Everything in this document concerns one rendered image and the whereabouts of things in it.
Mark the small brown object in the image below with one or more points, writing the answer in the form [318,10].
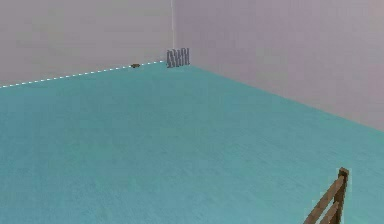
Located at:
[135,65]

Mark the grey slatted rack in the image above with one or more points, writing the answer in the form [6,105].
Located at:
[178,58]

